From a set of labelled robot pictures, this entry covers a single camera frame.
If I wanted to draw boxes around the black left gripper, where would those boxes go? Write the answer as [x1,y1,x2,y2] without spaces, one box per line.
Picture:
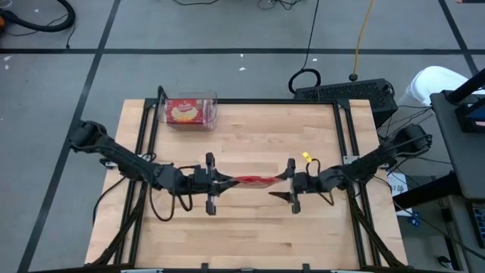
[184,152,244,216]

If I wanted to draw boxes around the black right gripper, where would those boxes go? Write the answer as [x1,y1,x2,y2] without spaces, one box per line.
[268,158,344,215]

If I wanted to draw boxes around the clear plastic basket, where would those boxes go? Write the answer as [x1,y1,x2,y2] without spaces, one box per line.
[156,89,219,133]

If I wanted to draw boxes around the black perforated computer case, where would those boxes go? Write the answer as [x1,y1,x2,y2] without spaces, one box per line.
[293,77,399,129]

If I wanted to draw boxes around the white paper sheet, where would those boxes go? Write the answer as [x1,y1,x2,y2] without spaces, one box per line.
[386,171,415,218]

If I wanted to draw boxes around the black desk bar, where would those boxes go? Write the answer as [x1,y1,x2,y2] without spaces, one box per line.
[392,171,462,213]

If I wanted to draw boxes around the grey side cart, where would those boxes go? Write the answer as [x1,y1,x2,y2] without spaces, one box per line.
[429,89,485,201]

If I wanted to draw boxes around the white plastic bag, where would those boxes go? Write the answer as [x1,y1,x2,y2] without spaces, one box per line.
[406,65,479,108]

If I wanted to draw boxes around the black keyboard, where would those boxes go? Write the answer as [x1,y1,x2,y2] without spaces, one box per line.
[469,202,485,249]

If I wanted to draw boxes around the dark blue box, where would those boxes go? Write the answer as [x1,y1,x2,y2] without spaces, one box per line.
[454,100,485,134]

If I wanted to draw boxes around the black pole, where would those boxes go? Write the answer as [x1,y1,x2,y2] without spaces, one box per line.
[448,67,485,104]

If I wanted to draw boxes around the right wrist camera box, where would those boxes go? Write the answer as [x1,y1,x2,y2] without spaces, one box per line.
[294,172,315,193]

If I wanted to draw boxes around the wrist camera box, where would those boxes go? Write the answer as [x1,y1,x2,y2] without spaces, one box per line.
[294,172,315,193]
[192,166,208,185]

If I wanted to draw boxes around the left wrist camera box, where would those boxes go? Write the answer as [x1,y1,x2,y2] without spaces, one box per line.
[192,166,208,185]

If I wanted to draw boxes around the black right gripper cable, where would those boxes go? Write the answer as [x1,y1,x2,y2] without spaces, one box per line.
[305,158,336,208]

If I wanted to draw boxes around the braided left gripper cable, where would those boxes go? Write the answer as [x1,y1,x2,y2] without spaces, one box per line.
[149,162,202,223]

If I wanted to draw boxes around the black aluminium table frame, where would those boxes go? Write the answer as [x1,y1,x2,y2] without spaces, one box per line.
[89,97,409,271]

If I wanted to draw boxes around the black power cable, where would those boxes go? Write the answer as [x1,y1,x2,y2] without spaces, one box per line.
[92,173,130,225]

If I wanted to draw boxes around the black hanging cable with loop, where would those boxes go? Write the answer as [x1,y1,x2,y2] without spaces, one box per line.
[286,0,323,95]

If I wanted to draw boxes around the yellow hanging cable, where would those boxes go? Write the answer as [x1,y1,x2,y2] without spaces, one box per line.
[347,0,377,83]

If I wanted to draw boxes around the black vacuum hose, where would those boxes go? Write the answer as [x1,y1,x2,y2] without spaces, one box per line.
[0,0,77,33]

